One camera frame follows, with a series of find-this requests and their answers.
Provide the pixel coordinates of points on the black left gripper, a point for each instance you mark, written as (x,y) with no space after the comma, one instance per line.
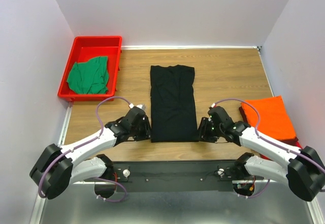
(147,133)

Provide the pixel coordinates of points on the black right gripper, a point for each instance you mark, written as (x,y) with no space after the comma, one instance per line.
(203,135)

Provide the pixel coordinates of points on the black t shirt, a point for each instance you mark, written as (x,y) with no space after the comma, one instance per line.
(173,109)

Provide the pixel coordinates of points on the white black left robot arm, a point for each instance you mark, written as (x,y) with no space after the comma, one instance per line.
(60,166)

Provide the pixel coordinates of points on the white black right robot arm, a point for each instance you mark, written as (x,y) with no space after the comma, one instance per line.
(301,170)

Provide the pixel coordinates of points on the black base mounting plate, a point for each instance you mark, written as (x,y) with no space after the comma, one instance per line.
(172,176)

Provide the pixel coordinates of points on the orange folded t shirt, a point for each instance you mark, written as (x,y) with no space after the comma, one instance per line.
(271,117)

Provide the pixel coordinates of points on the green crumpled t shirt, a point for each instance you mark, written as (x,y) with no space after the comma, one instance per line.
(90,77)

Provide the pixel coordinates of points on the red plastic bin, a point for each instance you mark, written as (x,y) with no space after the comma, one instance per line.
(83,49)

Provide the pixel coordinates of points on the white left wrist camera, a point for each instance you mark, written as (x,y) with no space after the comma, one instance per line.
(140,106)

